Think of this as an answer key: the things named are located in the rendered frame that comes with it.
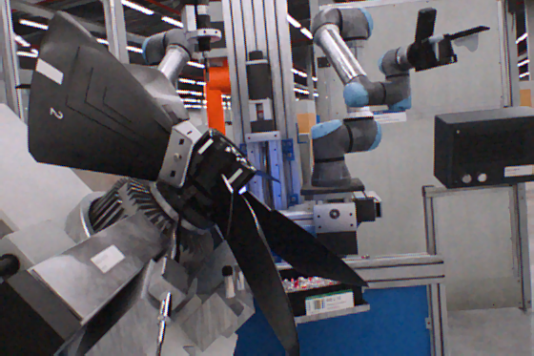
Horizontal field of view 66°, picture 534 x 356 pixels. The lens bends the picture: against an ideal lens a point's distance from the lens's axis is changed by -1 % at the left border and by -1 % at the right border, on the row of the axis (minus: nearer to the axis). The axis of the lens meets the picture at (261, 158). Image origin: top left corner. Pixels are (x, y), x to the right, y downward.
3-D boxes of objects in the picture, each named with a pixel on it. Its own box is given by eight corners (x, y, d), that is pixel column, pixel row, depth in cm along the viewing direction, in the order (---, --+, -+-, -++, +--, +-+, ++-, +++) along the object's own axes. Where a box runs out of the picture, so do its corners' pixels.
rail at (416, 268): (135, 303, 124) (133, 278, 123) (140, 298, 128) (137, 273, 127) (445, 282, 117) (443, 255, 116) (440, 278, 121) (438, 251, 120)
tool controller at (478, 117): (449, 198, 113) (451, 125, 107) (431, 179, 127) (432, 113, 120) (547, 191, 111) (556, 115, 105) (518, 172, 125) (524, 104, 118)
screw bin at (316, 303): (277, 324, 95) (275, 295, 95) (263, 298, 111) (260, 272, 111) (366, 307, 99) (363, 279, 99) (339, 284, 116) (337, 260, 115)
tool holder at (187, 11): (184, 33, 77) (178, -20, 77) (172, 42, 84) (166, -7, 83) (227, 35, 82) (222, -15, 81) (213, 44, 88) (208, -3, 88)
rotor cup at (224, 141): (205, 237, 69) (260, 182, 68) (143, 176, 69) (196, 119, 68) (220, 219, 83) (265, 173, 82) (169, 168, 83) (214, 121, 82)
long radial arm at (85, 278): (92, 258, 69) (139, 209, 67) (125, 290, 69) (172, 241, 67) (-50, 348, 40) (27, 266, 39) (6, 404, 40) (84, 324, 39)
